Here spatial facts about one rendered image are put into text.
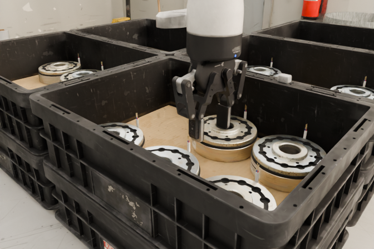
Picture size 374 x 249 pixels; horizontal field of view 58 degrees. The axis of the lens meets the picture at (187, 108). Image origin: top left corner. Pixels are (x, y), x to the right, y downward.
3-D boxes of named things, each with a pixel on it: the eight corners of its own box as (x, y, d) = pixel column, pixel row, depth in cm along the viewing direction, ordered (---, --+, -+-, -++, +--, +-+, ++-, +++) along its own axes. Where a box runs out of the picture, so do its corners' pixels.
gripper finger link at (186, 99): (176, 74, 44) (186, 108, 48) (166, 81, 43) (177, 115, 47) (191, 79, 42) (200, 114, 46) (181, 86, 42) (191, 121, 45)
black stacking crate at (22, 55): (169, 108, 73) (168, 57, 69) (39, 164, 53) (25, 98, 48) (72, 71, 97) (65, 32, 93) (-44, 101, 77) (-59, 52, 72)
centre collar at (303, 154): (313, 150, 47) (314, 147, 47) (299, 166, 44) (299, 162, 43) (280, 140, 50) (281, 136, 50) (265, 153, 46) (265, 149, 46)
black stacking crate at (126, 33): (244, 75, 94) (247, 35, 89) (170, 107, 74) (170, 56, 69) (148, 52, 118) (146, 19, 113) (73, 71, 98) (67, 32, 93)
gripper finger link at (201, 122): (193, 114, 49) (192, 137, 50) (190, 115, 48) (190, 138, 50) (204, 119, 47) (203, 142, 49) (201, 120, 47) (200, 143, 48)
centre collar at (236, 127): (246, 128, 53) (246, 124, 53) (227, 139, 50) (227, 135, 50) (222, 119, 57) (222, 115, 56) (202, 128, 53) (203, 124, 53)
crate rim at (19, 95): (170, 65, 69) (169, 54, 68) (26, 110, 49) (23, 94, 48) (67, 38, 94) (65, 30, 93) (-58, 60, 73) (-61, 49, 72)
